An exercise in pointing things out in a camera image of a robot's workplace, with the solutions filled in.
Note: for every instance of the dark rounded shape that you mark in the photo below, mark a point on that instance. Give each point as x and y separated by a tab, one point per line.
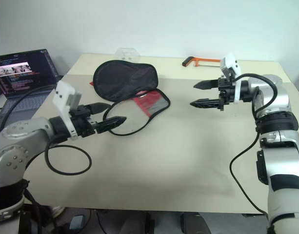
195	224

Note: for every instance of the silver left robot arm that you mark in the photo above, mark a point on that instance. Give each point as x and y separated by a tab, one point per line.
17	136

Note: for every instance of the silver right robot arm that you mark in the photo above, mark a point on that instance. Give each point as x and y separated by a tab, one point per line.
281	156

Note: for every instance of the large beige table mat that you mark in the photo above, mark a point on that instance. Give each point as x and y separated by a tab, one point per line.
164	158

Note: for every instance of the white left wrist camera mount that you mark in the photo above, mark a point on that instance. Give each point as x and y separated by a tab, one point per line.
62	93

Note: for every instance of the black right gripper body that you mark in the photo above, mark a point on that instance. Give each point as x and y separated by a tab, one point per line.
227	93

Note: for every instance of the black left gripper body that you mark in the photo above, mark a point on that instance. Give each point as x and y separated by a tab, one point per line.
83	124

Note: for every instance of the open grey laptop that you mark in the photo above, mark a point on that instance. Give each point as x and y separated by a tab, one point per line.
17	70

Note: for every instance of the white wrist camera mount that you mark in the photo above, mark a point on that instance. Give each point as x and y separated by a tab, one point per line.
231	63
62	93

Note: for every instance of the clear plastic holder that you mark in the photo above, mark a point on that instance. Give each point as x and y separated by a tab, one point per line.
127	53

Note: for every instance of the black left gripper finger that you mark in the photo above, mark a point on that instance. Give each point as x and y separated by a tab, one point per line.
110	124
98	107

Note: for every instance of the black red paddle case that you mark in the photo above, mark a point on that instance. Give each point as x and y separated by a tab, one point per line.
125	78

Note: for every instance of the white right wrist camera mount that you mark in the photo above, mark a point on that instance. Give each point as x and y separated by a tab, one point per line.
231	63

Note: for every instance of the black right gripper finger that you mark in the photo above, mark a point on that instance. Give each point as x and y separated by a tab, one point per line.
207	103
207	84

